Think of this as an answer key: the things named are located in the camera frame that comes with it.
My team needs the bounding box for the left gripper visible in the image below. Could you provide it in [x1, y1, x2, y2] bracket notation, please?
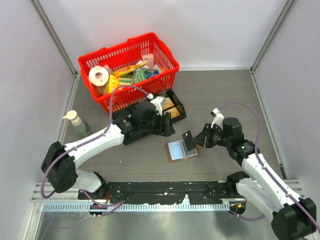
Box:
[140, 110, 175, 137]

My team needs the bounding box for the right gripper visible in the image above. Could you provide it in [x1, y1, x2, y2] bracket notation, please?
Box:
[192, 123, 232, 148]

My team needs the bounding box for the black VIP card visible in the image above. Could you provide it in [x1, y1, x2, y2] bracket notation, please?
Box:
[182, 130, 197, 151]

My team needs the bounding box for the brown leather card holder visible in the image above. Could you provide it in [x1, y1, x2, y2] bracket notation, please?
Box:
[165, 140, 200, 163]

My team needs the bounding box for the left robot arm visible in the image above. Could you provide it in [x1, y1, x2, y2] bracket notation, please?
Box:
[41, 101, 175, 199]

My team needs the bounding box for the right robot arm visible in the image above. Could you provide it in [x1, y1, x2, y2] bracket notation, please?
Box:
[192, 117, 320, 240]

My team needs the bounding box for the gold card upper slot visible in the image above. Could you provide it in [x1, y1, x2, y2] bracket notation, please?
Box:
[162, 97, 174, 111]

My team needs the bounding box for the gold card slot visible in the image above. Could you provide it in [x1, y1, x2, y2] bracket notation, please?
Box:
[165, 107, 181, 119]
[162, 97, 174, 111]

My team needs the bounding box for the black card organizer tray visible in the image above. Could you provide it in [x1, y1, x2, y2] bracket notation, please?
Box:
[111, 88, 188, 146]

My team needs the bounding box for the gold card lower slot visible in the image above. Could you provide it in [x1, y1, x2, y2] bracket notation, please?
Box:
[165, 107, 181, 119]

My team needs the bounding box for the green package in basket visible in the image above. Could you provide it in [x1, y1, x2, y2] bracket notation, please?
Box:
[131, 67, 153, 84]

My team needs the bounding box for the yellow snack package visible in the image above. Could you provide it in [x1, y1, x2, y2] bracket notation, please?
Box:
[103, 60, 147, 96]

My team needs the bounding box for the red plastic shopping basket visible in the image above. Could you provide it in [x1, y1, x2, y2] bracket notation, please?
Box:
[78, 32, 180, 113]

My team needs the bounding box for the pink box in basket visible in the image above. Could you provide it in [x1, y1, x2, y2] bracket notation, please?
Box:
[141, 53, 155, 69]

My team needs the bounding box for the green soap pump bottle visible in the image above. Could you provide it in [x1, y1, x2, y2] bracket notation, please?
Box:
[62, 110, 92, 139]

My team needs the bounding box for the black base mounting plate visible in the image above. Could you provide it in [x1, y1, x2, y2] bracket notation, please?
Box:
[77, 180, 251, 205]

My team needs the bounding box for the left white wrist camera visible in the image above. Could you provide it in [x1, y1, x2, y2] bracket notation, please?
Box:
[147, 93, 166, 116]

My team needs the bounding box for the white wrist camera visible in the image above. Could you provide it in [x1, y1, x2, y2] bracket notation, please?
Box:
[210, 108, 224, 129]
[147, 93, 166, 116]

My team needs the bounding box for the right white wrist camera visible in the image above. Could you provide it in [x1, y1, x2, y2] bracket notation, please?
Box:
[210, 108, 224, 129]

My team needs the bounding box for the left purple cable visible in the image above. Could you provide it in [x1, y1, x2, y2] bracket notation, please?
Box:
[41, 85, 155, 218]

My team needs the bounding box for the purple cable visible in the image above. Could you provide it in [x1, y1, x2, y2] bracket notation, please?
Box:
[217, 101, 320, 235]
[41, 85, 155, 218]

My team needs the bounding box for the white slotted cable duct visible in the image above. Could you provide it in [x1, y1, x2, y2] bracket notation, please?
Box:
[42, 201, 230, 213]

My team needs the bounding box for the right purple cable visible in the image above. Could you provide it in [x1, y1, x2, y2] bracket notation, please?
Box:
[217, 101, 320, 235]

